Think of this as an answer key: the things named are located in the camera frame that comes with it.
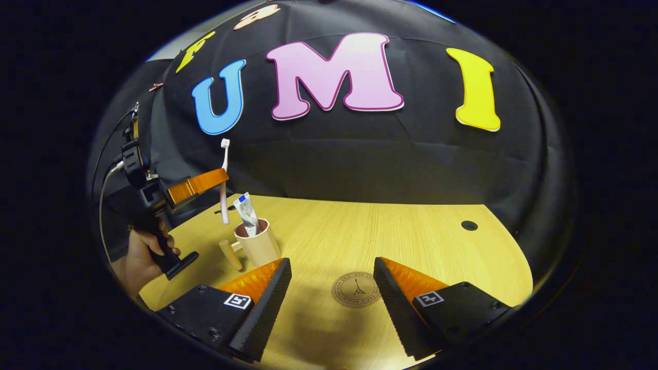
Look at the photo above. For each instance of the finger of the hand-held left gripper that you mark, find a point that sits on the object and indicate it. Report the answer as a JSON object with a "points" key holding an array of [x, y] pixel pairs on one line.
{"points": [[200, 182]]}

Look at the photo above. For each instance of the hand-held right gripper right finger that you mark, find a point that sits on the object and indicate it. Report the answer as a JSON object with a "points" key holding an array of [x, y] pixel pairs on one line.
{"points": [[398, 313]]}

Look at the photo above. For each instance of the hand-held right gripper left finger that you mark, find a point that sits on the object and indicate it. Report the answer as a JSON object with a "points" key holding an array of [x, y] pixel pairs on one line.
{"points": [[267, 313]]}

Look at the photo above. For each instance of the white toothbrush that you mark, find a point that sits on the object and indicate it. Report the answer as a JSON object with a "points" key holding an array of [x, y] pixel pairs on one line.
{"points": [[224, 205]]}

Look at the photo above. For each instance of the round brown coaster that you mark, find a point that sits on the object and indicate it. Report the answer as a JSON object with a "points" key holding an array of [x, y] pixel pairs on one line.
{"points": [[354, 290]]}

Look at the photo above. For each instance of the white toothpaste tube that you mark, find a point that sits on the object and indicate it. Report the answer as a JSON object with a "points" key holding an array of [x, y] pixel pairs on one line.
{"points": [[248, 213]]}

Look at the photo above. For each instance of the beige cup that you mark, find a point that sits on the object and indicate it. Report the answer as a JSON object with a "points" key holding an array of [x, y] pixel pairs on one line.
{"points": [[262, 249]]}

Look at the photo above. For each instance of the wooden desktop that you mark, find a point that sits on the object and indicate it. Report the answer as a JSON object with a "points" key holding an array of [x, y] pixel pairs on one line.
{"points": [[411, 241]]}

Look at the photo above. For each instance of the copper clip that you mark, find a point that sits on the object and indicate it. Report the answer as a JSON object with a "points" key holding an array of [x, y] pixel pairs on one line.
{"points": [[156, 87]]}

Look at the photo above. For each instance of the black backdrop cloth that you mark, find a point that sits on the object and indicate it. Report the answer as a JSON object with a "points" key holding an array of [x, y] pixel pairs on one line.
{"points": [[385, 154]]}

